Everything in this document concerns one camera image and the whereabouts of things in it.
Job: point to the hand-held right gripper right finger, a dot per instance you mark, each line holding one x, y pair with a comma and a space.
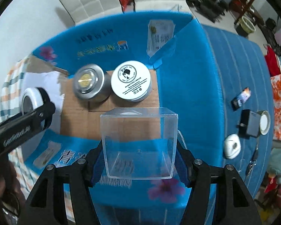
180, 168

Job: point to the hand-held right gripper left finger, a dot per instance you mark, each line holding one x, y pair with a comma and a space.
96, 168

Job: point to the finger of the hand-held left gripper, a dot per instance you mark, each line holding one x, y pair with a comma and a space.
48, 113

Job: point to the white round jar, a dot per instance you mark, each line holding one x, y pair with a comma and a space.
31, 100

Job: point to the clear plastic cube box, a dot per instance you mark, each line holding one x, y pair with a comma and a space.
138, 143

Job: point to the blue printed cardboard box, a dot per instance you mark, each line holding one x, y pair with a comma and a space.
187, 79

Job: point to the person's left forearm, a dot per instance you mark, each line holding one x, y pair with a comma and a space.
1, 196

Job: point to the checkered cloth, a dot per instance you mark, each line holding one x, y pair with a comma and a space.
10, 86

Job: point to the silver tin with gold coin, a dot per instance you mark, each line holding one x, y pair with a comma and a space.
89, 82

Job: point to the white oval gadget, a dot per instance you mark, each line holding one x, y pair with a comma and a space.
231, 146

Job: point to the bunch of keys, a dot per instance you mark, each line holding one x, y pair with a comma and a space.
252, 160

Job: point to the grey black box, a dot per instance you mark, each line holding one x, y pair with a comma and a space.
249, 123

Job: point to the white cream jar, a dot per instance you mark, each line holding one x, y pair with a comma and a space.
131, 79

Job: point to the small black printed pack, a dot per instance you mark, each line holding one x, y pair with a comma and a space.
241, 98

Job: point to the metal can with white lid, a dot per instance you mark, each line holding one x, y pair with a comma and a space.
264, 122

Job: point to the teal cloth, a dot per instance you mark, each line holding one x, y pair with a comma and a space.
279, 161

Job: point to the blue striped blanket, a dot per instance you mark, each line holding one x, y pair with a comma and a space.
238, 70

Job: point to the red garment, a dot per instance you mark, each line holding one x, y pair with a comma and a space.
271, 61

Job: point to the green woven basket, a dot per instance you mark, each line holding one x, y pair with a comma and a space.
247, 25

